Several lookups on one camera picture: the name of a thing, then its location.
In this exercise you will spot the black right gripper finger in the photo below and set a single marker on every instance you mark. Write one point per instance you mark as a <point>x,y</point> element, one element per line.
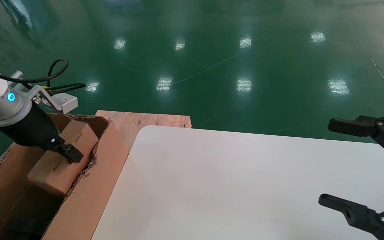
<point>355,213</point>
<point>348,126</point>

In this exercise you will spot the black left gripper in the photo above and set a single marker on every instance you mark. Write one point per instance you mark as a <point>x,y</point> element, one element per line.
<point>32,130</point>

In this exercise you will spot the small brown cardboard box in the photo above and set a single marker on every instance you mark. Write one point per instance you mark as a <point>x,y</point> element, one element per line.
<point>55,175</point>

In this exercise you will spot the large open cardboard box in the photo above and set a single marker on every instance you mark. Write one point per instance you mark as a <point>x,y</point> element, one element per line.
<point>92,193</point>

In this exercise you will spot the dark foam packing block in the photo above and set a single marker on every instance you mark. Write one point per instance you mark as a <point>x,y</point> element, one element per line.
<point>23,230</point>

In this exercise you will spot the wooden board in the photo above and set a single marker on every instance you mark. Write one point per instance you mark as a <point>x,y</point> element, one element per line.
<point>158,120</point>

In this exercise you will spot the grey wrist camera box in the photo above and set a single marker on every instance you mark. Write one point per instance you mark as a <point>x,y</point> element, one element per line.
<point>66,101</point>

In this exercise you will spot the silver camera mounting bracket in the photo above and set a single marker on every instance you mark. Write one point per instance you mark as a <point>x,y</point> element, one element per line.
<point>40,92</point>

